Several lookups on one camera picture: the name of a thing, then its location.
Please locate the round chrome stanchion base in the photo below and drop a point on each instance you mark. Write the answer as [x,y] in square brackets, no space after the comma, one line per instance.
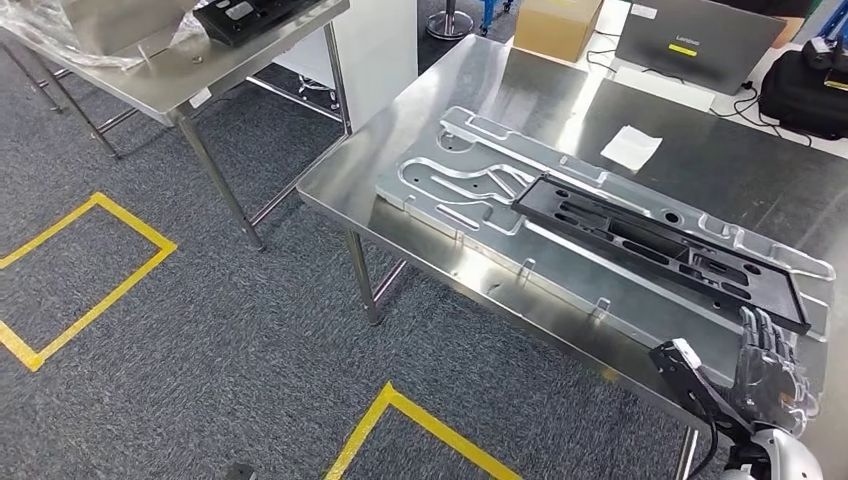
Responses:
[449,26]

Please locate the machined aluminium fixture plate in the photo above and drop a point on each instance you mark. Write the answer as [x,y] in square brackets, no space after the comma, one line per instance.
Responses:
[596,278]

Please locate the black bag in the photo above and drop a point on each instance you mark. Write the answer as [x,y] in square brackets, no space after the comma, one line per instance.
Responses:
[802,99]

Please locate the chrome stool base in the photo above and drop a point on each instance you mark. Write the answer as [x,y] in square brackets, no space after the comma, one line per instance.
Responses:
[318,89]

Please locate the clear plastic wrap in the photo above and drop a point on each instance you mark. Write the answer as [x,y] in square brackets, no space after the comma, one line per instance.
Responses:
[46,40]

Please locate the grey metal workbench frame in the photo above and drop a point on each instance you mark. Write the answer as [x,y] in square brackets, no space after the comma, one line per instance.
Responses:
[696,152]
[166,73]

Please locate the black plastic plate part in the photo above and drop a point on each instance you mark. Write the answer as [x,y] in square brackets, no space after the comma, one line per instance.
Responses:
[543,199]

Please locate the white label sticker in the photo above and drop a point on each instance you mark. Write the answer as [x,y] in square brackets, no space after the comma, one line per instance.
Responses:
[200,98]

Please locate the black control box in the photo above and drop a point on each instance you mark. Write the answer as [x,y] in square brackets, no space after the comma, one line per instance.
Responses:
[252,23]

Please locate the small blue metal cart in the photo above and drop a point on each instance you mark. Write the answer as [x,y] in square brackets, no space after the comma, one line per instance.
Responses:
[493,10]

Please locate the white paper sheet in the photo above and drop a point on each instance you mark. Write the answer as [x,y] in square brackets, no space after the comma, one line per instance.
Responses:
[629,149]

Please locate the white square pillar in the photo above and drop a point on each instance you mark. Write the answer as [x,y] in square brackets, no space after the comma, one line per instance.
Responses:
[378,53]

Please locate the brown cardboard box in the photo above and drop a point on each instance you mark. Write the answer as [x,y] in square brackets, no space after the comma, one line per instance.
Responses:
[556,30]

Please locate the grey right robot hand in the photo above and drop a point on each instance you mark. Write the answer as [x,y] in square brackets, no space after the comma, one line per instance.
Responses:
[768,384]

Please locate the grey Lenovo laptop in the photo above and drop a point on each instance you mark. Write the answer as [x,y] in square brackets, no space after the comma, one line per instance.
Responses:
[696,40]

